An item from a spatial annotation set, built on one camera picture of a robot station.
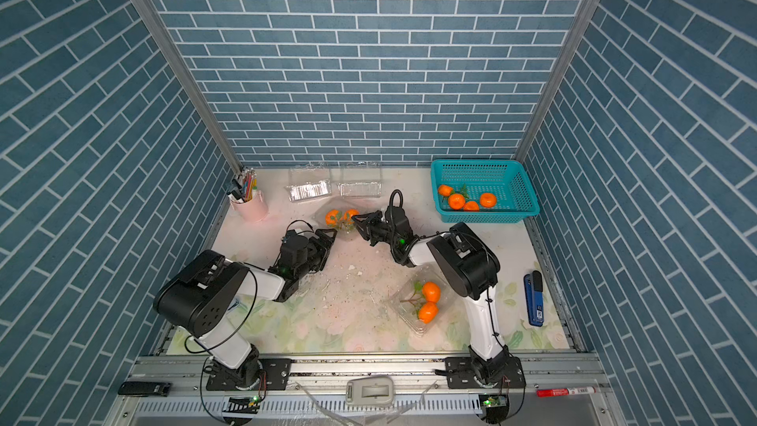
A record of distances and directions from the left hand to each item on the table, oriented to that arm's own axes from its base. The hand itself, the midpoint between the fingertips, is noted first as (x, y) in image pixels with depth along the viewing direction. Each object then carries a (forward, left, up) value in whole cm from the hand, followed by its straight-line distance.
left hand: (343, 240), depth 93 cm
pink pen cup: (+13, +33, -2) cm, 36 cm away
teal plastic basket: (+26, -51, -5) cm, 58 cm away
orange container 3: (+8, +5, +1) cm, 10 cm away
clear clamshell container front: (-17, -24, -3) cm, 30 cm away
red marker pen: (-40, -58, -3) cm, 70 cm away
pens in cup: (+17, +34, +8) cm, 39 cm away
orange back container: (+16, -44, -1) cm, 47 cm away
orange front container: (-16, -27, -1) cm, 31 cm away
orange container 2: (+11, -2, +1) cm, 11 cm away
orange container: (+22, -35, 0) cm, 42 cm away
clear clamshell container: (+19, +14, +6) cm, 24 cm away
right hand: (+4, -3, +6) cm, 7 cm away
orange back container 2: (+19, -51, -2) cm, 55 cm away
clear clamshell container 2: (+2, -1, +4) cm, 4 cm away
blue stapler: (-18, -57, -2) cm, 60 cm away
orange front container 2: (-22, -25, 0) cm, 34 cm away
